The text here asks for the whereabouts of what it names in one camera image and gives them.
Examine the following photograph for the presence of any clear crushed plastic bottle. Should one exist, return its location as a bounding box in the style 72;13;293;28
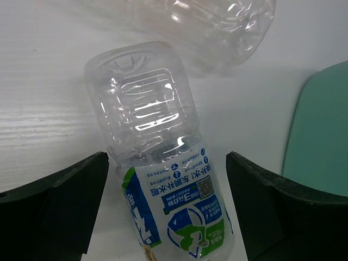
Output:
80;1;276;74

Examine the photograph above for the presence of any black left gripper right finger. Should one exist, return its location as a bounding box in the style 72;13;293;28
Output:
226;152;347;260

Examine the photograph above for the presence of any blue label water bottle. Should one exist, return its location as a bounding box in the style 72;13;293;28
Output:
84;41;234;260

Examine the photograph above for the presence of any green plastic bin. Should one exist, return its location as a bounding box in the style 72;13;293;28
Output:
282;61;347;196

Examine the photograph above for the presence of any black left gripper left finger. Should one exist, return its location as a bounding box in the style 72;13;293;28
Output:
1;152;108;260

